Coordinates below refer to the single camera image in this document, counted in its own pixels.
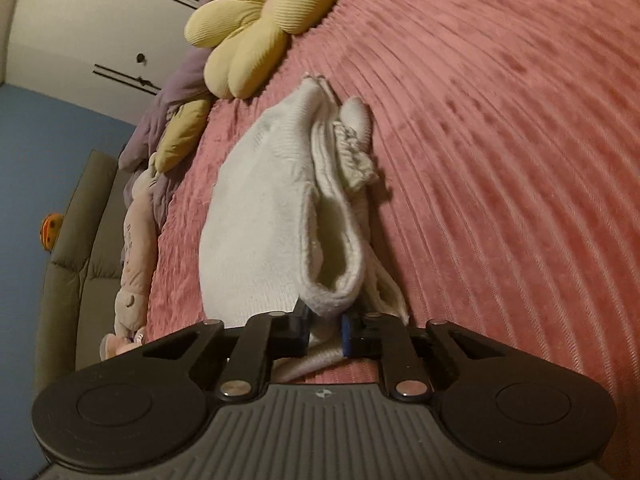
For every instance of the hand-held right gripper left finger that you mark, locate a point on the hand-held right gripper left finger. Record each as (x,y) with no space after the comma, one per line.
(303,336)

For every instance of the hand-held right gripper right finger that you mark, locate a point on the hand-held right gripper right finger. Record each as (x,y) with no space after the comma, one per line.
(345,337)

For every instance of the white knit top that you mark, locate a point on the white knit top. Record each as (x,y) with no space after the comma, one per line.
(260,210)

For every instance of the yellow oval pillow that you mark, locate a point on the yellow oval pillow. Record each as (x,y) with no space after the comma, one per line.
(180,135)

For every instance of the pink ribbed blanket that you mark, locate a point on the pink ribbed blanket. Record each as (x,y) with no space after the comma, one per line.
(500,160)

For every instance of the grey-green padded headboard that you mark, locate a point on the grey-green padded headboard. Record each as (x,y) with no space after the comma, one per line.
(75,260)

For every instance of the purple duvet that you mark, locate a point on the purple duvet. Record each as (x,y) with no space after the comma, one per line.
(165,105)

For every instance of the orange round toy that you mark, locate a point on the orange round toy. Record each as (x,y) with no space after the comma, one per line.
(51,231)

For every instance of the yellow flower-shaped pillow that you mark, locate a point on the yellow flower-shaped pillow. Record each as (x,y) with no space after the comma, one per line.
(250,20)

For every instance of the white wardrobe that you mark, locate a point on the white wardrobe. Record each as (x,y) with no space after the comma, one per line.
(75,25)

